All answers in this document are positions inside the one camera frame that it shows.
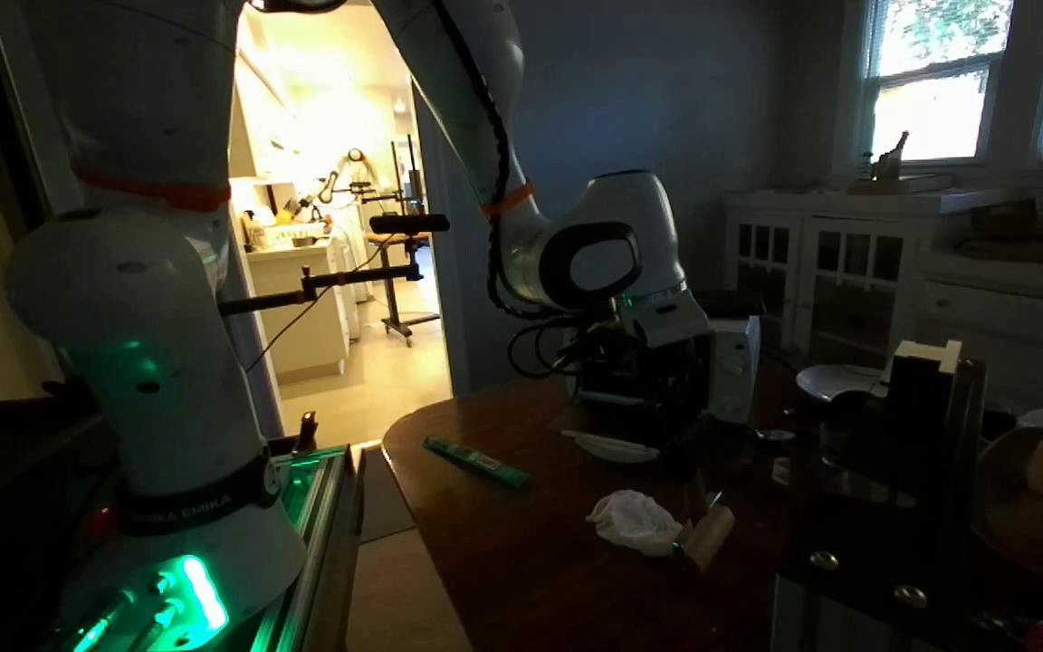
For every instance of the green flat packet strip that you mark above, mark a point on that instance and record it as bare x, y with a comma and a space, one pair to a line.
480, 462

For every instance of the black camera stand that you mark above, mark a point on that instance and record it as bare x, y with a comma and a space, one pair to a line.
354, 280

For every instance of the black stereo camera bar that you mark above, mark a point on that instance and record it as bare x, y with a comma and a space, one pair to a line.
409, 223

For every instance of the white kitchen counter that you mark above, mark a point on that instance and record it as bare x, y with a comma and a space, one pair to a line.
305, 303

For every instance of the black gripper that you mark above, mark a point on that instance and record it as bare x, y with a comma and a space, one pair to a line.
673, 380

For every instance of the white framed window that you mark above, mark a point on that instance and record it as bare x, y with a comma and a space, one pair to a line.
941, 84

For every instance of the small dark figurine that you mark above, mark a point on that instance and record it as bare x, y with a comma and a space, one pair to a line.
888, 156

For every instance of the crumpled white tissue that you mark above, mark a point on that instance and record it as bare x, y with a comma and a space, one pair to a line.
632, 521

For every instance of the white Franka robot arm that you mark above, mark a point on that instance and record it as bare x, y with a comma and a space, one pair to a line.
160, 362

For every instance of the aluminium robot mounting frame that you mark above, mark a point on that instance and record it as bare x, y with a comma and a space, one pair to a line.
327, 543

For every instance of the white plate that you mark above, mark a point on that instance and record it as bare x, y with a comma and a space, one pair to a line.
842, 380

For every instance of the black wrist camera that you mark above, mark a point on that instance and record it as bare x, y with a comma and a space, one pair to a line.
603, 362

